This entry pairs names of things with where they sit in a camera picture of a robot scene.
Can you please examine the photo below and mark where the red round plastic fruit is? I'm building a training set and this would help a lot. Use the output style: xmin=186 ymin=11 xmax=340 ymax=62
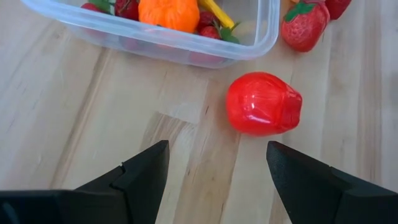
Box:
xmin=225 ymin=71 xmax=303 ymax=137

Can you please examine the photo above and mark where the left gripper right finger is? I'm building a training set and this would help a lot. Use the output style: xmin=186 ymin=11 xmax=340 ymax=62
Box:
xmin=266 ymin=141 xmax=398 ymax=224

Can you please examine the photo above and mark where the clear plastic tupperware container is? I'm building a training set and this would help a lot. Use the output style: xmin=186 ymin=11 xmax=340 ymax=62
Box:
xmin=20 ymin=0 xmax=281 ymax=70

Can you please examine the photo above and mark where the orange plastic tangerine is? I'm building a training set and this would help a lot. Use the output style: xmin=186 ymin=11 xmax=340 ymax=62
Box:
xmin=138 ymin=0 xmax=201 ymax=34

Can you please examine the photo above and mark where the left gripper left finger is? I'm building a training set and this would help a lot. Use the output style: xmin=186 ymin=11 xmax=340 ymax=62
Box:
xmin=76 ymin=139 xmax=170 ymax=224

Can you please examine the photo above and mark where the yellow plastic banana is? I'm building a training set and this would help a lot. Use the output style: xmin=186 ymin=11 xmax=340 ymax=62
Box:
xmin=197 ymin=0 xmax=236 ymax=30

